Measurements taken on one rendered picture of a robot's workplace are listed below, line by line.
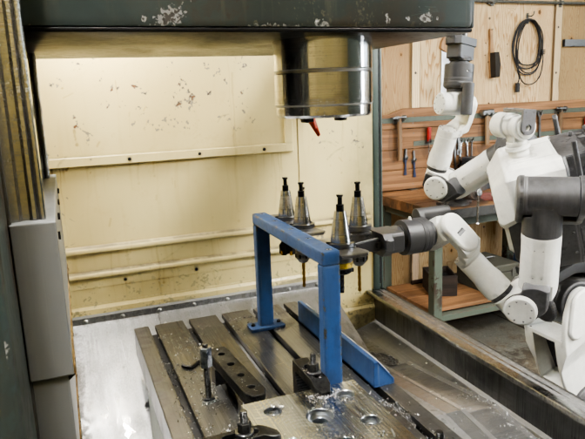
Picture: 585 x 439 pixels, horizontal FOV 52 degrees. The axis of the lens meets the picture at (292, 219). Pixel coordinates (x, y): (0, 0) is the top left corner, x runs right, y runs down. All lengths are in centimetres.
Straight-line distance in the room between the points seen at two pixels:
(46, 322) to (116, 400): 112
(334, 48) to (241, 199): 117
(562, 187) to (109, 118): 128
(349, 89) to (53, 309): 52
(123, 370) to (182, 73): 92
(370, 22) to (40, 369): 62
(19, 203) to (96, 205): 125
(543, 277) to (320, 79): 82
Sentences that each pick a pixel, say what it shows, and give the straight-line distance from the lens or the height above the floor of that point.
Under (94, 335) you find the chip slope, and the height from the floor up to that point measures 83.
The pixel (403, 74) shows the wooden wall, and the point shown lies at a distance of 415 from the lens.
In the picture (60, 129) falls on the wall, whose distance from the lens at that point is 191.
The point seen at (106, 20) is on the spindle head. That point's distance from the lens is 79.
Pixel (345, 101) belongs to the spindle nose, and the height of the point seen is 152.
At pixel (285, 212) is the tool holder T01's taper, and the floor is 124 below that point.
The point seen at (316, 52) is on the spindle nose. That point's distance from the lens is 92.
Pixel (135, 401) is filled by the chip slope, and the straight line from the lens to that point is 180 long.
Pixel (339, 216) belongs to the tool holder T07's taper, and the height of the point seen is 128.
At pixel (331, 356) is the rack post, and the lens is 128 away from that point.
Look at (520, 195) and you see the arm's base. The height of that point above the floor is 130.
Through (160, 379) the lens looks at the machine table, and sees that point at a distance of 147.
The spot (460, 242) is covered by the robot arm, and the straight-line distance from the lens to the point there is 150.
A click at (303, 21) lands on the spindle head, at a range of 85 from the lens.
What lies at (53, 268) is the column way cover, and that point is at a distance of 69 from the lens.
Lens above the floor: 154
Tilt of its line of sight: 12 degrees down
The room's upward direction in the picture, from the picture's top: 2 degrees counter-clockwise
